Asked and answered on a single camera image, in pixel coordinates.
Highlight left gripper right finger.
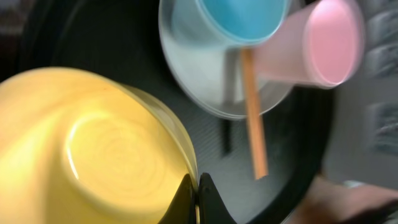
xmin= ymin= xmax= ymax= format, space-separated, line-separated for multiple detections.
xmin=198 ymin=173 xmax=236 ymax=224

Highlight pink cup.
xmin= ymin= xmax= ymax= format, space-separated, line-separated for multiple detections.
xmin=252 ymin=0 xmax=364 ymax=88

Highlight yellow bowl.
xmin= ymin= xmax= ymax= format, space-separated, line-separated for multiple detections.
xmin=1 ymin=67 xmax=198 ymax=223

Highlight grey plate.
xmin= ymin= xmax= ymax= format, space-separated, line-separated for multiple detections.
xmin=157 ymin=0 xmax=295 ymax=121

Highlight grey dishwasher rack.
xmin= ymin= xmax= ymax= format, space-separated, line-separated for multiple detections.
xmin=323 ymin=0 xmax=397 ymax=189

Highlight round black serving tray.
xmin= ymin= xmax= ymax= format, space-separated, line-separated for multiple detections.
xmin=16 ymin=0 xmax=333 ymax=223

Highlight wooden chopstick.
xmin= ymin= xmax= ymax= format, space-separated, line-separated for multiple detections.
xmin=241 ymin=48 xmax=268 ymax=180

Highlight blue cup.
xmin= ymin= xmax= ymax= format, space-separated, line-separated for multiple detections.
xmin=171 ymin=0 xmax=291 ymax=48

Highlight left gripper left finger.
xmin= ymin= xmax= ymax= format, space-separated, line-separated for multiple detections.
xmin=159 ymin=174 xmax=196 ymax=224

